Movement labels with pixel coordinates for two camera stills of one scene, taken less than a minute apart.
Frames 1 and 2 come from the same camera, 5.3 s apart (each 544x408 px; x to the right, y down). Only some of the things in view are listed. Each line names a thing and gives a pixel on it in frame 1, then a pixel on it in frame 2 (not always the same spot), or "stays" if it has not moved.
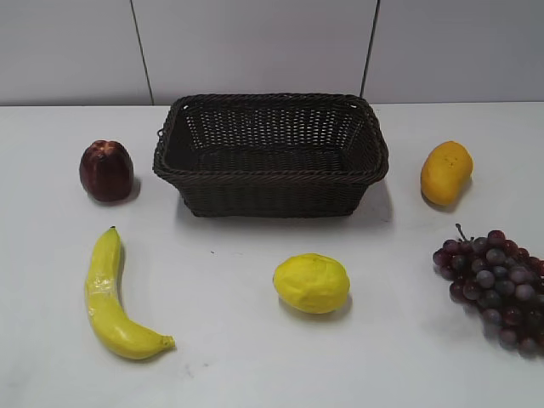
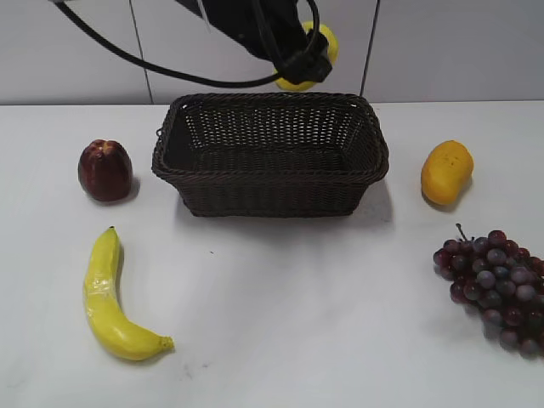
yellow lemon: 313,282 -> 332,53
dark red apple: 106,171 stays
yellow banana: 108,320 stays
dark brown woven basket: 272,155 stays
